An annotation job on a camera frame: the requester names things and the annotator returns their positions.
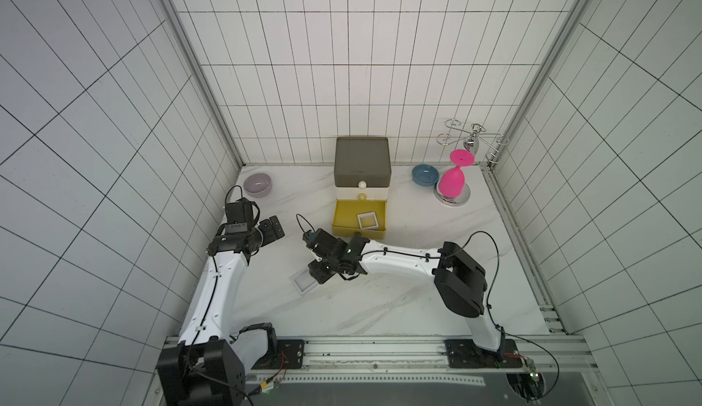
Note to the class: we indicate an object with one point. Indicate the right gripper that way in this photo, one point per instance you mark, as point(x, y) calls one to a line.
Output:
point(324, 255)

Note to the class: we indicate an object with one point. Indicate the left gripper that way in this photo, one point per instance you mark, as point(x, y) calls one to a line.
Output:
point(270, 234)

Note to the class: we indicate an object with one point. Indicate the white brooch box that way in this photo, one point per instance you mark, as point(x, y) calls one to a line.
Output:
point(303, 282)
point(368, 221)

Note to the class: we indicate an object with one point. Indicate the three-tier drawer cabinet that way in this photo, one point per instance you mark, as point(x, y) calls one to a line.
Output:
point(362, 176)

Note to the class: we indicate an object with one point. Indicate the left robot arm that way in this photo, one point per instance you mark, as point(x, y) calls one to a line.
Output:
point(214, 313)

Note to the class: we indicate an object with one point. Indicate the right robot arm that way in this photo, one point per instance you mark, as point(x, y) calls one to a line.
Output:
point(459, 280)

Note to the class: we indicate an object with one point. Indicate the purple bowl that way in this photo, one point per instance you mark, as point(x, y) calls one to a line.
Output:
point(258, 185)

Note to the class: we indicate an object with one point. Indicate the blue bowl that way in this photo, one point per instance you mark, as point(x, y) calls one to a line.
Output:
point(425, 175)

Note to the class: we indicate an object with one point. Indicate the pink plastic goblet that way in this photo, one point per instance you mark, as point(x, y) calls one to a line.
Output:
point(451, 184)

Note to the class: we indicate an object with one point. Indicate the chrome glass rack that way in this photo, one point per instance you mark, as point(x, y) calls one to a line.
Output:
point(474, 138)

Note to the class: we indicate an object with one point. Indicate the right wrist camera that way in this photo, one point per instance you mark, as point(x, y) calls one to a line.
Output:
point(319, 239)

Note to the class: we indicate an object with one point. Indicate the aluminium mounting rail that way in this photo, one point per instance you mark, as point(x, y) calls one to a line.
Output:
point(417, 359)

